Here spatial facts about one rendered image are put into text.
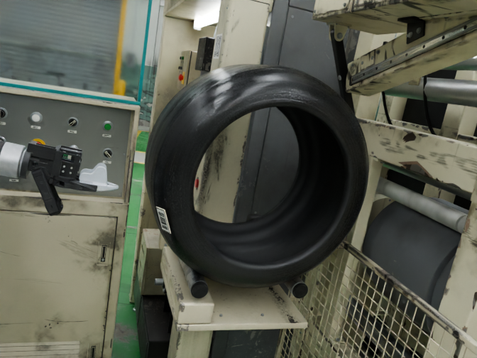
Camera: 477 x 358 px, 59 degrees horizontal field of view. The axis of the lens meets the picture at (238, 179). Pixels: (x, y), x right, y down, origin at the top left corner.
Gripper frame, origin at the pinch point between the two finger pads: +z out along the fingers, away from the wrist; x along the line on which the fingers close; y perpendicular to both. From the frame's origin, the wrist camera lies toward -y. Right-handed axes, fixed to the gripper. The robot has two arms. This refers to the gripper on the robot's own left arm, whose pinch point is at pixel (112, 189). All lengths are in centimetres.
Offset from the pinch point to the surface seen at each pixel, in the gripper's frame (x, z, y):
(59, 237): 55, -10, -38
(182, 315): -10.1, 22.8, -25.7
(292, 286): -9, 51, -14
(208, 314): -10.1, 29.4, -24.5
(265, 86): -11.6, 26.1, 33.6
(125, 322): 115, 33, -108
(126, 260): 194, 36, -108
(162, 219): -10.5, 11.7, -1.6
